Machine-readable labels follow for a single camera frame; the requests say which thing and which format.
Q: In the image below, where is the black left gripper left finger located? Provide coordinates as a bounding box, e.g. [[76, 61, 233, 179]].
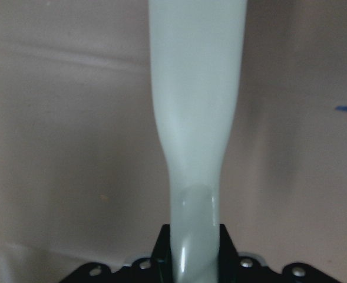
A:
[[151, 224, 172, 267]]

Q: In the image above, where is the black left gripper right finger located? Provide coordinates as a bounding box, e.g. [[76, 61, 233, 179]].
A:
[[218, 224, 239, 267]]

